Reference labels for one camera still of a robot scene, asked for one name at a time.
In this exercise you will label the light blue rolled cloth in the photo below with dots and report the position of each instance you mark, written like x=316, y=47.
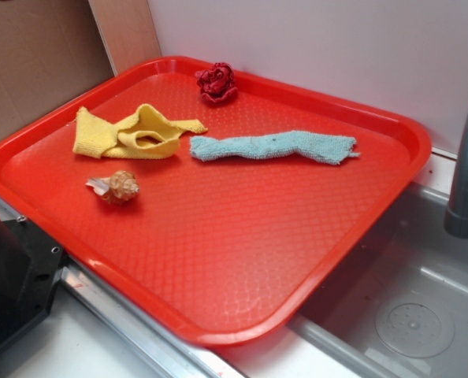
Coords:
x=327, y=149

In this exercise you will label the grey toy sink basin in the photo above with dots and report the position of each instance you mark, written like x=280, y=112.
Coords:
x=397, y=306

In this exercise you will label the red plastic tray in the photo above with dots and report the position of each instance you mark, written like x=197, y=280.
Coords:
x=220, y=252

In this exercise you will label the brown cardboard panel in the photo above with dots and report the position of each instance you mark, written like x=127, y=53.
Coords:
x=50, y=52

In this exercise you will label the red fabric rose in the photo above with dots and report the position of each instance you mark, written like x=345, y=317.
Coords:
x=216, y=84

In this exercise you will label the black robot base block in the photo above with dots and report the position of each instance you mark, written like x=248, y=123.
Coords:
x=30, y=268

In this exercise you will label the yellow microfiber cloth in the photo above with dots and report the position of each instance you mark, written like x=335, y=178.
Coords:
x=146, y=134

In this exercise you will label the light wooden board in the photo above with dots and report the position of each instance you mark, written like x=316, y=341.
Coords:
x=127, y=31

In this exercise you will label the tan spiral seashell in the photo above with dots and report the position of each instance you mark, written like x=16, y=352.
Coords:
x=118, y=188

